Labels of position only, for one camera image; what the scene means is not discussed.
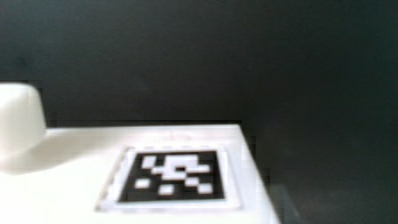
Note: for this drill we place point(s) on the white drawer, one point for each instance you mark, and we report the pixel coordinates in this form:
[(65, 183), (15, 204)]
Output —
[(123, 175)]

